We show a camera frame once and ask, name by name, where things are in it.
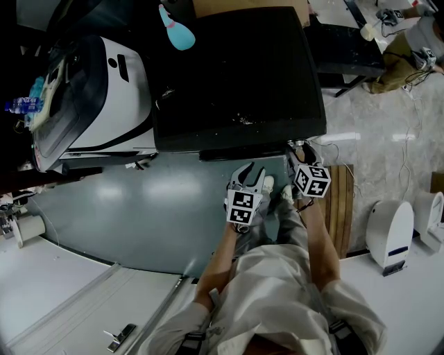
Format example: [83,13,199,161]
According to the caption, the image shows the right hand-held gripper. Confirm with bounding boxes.
[285,142,332,199]

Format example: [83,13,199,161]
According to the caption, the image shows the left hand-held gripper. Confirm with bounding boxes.
[224,162,267,225]

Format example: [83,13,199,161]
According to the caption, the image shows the large black box appliance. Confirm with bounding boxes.
[150,6,328,162]

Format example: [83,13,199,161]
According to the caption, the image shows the person's left forearm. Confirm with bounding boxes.
[193,223,243,310]

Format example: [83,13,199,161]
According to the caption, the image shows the person's right forearm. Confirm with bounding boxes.
[299,196,341,289]

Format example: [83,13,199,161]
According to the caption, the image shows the person's left white shoe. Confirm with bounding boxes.
[261,174,276,196]

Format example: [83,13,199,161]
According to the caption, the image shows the person's grey trousers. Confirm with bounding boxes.
[234,193,310,257]

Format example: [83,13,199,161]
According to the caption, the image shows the wooden slatted platform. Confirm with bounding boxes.
[296,164,355,260]

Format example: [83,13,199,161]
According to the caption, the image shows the black table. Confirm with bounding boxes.
[305,0,387,98]

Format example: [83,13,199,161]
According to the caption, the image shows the white round closed toilet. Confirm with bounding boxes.
[364,199,416,277]

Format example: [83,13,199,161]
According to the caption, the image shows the person's white shirt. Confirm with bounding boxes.
[137,243,388,355]

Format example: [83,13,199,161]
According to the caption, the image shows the cardboard box beside toilets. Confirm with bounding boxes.
[429,171,444,193]

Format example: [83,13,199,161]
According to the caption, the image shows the white cup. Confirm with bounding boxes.
[359,24,377,42]

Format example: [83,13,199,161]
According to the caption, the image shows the white toilet with open lid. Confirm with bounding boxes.
[413,191,444,254]

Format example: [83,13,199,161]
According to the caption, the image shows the white and grey top-load washer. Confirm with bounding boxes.
[31,34,159,173]

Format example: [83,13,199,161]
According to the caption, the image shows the large open cardboard box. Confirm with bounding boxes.
[191,0,311,28]

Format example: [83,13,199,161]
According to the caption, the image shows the white door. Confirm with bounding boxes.
[6,262,199,355]

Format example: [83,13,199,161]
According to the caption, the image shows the cream plastic tool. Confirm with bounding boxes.
[25,56,69,132]

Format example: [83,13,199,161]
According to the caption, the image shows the white pipe roll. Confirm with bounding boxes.
[15,214,47,249]

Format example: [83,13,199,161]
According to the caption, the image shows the blue cloth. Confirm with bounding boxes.
[28,76,46,100]

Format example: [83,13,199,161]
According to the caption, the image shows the blue label water bottle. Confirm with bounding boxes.
[4,96,44,114]

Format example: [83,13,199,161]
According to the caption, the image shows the teal handled brush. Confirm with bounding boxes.
[157,3,197,52]

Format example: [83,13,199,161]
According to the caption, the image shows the silver door handle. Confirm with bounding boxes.
[103,322,137,354]

